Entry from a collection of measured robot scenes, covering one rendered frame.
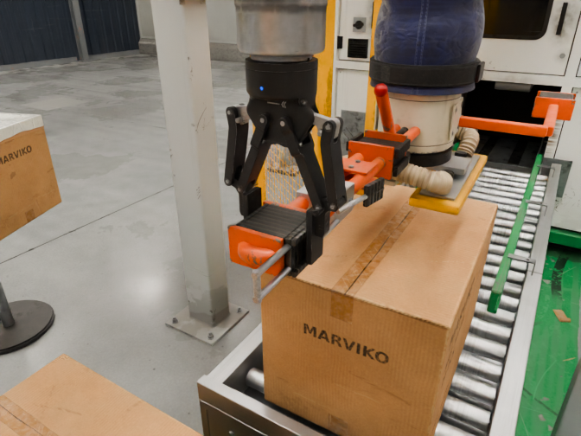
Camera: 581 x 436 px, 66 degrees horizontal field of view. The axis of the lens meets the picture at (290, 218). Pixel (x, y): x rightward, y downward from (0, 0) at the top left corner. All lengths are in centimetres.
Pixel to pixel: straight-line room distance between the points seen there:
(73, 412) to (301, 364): 59
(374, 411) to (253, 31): 82
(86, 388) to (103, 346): 99
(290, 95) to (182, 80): 138
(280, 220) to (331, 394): 61
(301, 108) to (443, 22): 51
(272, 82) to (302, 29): 6
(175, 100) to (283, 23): 145
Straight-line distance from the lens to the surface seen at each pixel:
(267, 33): 44
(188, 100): 181
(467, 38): 97
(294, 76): 46
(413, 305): 88
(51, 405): 136
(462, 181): 104
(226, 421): 124
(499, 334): 156
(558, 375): 235
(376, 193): 68
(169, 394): 204
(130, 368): 219
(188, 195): 198
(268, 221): 53
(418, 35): 93
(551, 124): 110
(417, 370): 93
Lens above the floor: 147
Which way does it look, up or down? 26 degrees down
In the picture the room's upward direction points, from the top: straight up
